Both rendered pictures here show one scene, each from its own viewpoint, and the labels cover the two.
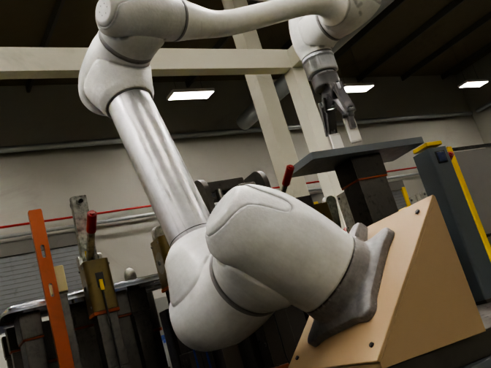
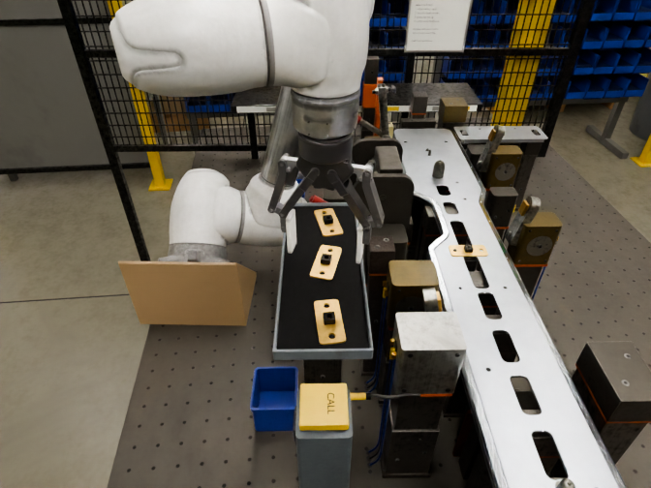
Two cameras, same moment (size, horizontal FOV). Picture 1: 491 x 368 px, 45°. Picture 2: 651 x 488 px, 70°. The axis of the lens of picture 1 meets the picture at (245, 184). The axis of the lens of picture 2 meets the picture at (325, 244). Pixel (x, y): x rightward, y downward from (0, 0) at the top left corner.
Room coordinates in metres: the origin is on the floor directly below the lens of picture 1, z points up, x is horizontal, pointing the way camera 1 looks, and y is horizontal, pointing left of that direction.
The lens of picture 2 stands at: (1.84, -0.82, 1.68)
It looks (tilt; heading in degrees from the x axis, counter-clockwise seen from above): 38 degrees down; 118
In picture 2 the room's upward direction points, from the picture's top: straight up
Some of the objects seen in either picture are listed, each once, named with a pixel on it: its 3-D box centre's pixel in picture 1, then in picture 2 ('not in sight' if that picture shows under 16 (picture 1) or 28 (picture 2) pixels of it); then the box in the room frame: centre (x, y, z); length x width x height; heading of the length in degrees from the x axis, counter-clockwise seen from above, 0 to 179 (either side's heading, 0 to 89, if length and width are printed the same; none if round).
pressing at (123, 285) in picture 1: (250, 260); (473, 258); (1.75, 0.05, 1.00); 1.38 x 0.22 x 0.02; 119
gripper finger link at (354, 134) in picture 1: (352, 129); (291, 230); (1.50, -0.31, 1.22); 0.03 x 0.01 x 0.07; 105
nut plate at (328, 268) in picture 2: not in sight; (325, 259); (1.55, -0.29, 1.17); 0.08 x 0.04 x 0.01; 105
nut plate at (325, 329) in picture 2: not in sight; (328, 319); (1.62, -0.41, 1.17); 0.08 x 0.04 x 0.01; 125
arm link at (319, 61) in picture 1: (320, 67); (325, 108); (1.55, -0.29, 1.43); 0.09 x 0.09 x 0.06
